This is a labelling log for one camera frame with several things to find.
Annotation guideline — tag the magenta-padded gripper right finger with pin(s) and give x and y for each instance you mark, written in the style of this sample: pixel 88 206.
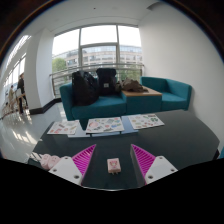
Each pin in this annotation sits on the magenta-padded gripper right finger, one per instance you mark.
pixel 158 168

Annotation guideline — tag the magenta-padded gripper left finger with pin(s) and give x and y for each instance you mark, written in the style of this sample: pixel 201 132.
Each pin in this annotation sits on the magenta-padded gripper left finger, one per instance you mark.
pixel 66 168

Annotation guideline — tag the pink power strip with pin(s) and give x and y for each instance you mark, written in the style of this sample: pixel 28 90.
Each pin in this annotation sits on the pink power strip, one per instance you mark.
pixel 49 161

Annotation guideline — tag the black backpack with label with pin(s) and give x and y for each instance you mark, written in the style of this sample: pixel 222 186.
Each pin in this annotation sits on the black backpack with label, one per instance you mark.
pixel 106 81

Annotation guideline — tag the metal window railing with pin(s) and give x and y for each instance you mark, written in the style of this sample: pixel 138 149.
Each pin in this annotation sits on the metal window railing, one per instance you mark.
pixel 63 71

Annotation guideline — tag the pink charger block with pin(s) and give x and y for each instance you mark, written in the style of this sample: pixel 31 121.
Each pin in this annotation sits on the pink charger block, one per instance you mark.
pixel 114 165

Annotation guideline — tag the wooden sofa side table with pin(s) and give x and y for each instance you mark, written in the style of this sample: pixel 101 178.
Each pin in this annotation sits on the wooden sofa side table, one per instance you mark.
pixel 145 92

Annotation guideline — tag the sticker sheet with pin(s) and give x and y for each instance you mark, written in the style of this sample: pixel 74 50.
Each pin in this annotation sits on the sticker sheet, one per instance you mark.
pixel 146 121
pixel 63 127
pixel 105 125

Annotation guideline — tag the brown jacket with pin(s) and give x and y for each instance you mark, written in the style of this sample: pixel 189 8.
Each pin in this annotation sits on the brown jacket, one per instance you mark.
pixel 131 85

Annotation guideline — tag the group of wooden chairs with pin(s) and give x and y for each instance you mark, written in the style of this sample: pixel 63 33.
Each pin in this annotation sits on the group of wooden chairs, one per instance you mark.
pixel 6 109

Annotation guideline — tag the teal chair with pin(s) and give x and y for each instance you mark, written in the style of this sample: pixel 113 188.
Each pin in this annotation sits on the teal chair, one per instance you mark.
pixel 221 153

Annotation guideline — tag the person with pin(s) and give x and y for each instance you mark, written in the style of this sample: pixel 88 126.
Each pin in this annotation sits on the person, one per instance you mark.
pixel 21 89
pixel 11 94

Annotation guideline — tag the large black backpack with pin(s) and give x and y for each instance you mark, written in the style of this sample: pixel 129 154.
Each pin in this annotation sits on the large black backpack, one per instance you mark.
pixel 84 89

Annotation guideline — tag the teal sectional sofa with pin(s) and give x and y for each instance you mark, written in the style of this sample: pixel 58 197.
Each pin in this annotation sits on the teal sectional sofa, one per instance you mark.
pixel 100 107

